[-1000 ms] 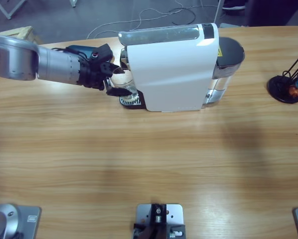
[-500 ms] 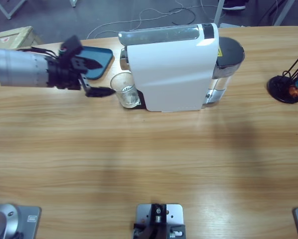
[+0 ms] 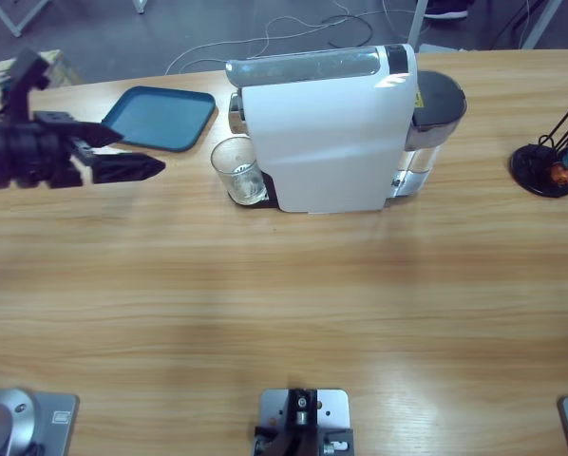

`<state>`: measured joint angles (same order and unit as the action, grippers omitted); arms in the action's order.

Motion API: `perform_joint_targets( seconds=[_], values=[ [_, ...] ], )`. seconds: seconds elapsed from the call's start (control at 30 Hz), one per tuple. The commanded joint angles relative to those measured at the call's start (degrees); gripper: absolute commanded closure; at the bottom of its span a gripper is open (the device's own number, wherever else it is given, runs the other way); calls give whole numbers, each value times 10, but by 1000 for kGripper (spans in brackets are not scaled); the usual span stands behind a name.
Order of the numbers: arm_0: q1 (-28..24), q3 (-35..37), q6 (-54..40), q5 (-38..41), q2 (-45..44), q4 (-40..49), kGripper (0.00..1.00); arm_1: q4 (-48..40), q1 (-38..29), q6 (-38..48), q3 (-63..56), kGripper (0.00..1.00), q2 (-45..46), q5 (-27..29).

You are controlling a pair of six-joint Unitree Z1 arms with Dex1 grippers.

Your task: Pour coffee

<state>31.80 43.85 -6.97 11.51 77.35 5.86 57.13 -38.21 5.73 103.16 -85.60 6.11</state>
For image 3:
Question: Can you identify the black capsule holder stand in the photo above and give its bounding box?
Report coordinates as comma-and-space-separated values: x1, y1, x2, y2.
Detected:
509, 85, 568, 199

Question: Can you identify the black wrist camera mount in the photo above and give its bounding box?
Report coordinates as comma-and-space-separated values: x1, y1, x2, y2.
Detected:
0, 47, 52, 124

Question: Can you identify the white capsule coffee machine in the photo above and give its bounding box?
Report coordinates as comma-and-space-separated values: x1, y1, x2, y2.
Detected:
227, 43, 419, 215

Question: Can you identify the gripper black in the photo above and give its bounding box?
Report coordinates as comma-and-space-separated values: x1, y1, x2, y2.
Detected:
0, 111, 166, 190

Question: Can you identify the black drip tray metal grid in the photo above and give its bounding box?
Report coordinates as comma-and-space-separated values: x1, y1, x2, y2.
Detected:
226, 173, 278, 210

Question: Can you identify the white floor cable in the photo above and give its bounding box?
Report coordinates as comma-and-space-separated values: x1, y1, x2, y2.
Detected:
163, 0, 423, 77

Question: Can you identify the white block with dark post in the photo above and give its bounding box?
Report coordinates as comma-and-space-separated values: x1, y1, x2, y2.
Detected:
254, 388, 354, 456

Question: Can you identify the wooden crate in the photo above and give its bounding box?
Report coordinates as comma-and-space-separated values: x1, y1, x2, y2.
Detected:
0, 49, 84, 113

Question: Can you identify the white metal frame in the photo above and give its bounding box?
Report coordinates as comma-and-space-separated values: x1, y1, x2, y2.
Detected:
0, 0, 52, 38

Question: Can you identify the clear water tank black lid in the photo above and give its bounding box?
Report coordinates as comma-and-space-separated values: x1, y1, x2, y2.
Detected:
390, 69, 468, 205

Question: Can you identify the dark shoe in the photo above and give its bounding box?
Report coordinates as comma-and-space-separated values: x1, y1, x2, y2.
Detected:
428, 0, 469, 19

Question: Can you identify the black floor cable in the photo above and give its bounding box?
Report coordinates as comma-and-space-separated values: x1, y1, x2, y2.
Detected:
321, 13, 374, 48

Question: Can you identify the clear drinking glass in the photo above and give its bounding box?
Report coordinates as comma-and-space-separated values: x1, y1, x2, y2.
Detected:
210, 136, 266, 206

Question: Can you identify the grey coffee machine lever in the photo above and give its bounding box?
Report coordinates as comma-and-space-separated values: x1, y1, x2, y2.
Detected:
225, 46, 389, 89

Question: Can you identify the white metal table leg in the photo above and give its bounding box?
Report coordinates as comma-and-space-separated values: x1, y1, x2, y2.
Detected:
521, 0, 563, 51
409, 0, 430, 48

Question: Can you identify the blue plastic tray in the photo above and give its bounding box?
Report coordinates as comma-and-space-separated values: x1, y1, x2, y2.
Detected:
101, 85, 218, 154

